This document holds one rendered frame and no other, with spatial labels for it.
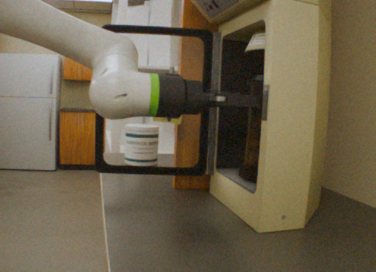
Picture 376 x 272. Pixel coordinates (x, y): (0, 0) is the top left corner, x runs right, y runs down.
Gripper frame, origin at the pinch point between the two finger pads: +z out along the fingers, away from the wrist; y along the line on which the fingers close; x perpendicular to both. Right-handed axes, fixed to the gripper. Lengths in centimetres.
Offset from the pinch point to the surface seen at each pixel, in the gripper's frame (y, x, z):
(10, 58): 474, -52, -178
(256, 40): -2.1, -13.9, -4.4
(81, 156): 487, 98, -61
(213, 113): 17.7, 3.9, -7.0
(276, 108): -14.0, 1.1, -5.0
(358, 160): 6.6, 15.1, 36.6
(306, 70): -14.0, -7.0, 1.5
